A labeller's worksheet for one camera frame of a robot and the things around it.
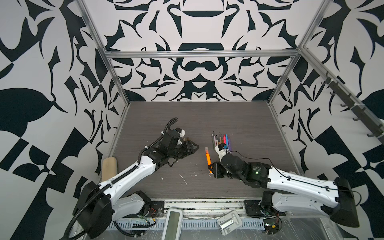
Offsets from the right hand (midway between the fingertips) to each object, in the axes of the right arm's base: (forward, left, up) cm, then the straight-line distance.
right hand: (208, 168), depth 72 cm
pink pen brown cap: (+24, -7, -15) cm, 29 cm away
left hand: (+11, +4, +3) cm, 12 cm away
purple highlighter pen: (+17, -16, -15) cm, 28 cm away
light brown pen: (+23, -10, -16) cm, 29 cm away
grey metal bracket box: (-20, -9, -13) cm, 26 cm away
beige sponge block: (+5, +53, -10) cm, 55 cm away
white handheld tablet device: (-23, +17, -12) cm, 31 cm away
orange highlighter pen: (+5, 0, 0) cm, 5 cm away
